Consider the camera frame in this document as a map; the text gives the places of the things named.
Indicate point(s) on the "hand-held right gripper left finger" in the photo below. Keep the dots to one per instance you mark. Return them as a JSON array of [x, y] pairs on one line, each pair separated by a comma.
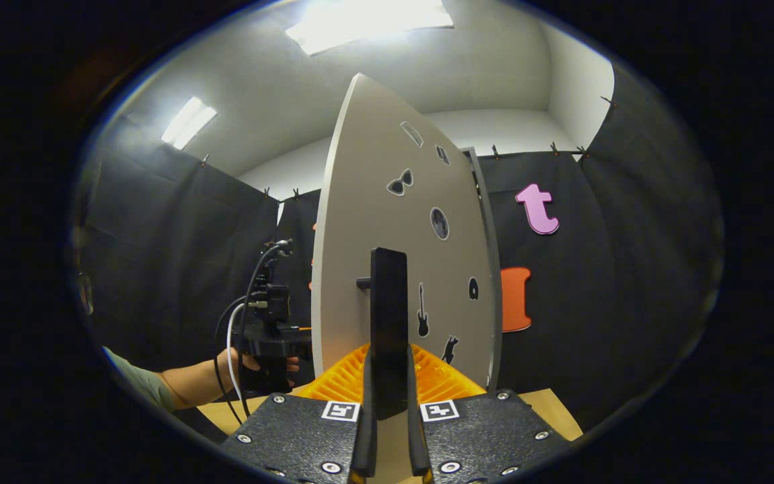
[[293, 430]]

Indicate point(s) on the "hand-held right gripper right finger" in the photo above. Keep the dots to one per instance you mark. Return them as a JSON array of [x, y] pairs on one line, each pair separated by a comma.
[[494, 430]]

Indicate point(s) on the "beige cabinet door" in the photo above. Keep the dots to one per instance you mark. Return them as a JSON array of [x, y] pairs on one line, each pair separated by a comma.
[[360, 222]]

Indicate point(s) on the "dark grey cabinet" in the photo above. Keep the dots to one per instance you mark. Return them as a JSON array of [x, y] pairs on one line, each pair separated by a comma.
[[491, 269]]

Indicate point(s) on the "black backdrop cloth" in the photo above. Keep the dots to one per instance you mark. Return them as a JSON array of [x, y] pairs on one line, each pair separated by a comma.
[[615, 269]]

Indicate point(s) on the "small ceiling light panel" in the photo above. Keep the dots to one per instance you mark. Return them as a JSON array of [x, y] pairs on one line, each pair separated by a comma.
[[187, 123]]

